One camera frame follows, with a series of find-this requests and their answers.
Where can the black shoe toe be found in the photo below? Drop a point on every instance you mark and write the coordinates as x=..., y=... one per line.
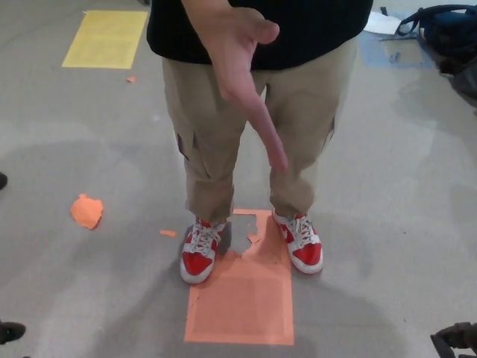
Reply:
x=2, y=181

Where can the red white left sneaker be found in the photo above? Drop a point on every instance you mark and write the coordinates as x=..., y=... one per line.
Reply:
x=303, y=244

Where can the large torn orange paper scrap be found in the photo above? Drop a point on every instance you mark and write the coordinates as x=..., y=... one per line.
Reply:
x=86, y=210

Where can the dark grey bag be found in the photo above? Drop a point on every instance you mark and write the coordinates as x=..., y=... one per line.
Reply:
x=462, y=80

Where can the orange rectangular floor marking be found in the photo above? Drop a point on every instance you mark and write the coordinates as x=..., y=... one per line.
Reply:
x=242, y=302

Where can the small orange paper strip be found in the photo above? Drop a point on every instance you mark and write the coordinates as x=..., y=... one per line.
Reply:
x=168, y=233

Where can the khaki cargo pants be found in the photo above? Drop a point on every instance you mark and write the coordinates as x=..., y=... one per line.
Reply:
x=208, y=149

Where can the black shoe with green dot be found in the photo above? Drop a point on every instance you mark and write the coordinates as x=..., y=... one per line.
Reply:
x=10, y=331

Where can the person's bare right hand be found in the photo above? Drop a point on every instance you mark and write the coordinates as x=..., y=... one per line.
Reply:
x=233, y=56

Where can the tiny orange paper scrap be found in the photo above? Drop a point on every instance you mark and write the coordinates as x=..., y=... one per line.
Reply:
x=131, y=79

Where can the white paper sheet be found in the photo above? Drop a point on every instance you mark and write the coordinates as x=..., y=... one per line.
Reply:
x=380, y=23

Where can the blue backpack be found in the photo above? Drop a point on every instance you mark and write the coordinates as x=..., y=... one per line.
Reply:
x=447, y=30

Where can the yellow rectangular floor marking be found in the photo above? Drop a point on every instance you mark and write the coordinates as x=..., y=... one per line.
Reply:
x=106, y=39

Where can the red white right sneaker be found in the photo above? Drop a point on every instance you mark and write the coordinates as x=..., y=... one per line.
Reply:
x=197, y=257

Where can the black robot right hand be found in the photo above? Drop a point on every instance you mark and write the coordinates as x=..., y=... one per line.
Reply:
x=456, y=341

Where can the red white sneaker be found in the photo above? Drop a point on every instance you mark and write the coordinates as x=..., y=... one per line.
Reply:
x=197, y=257
x=303, y=244

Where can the black t-shirt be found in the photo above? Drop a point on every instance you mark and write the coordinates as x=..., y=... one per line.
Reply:
x=316, y=30

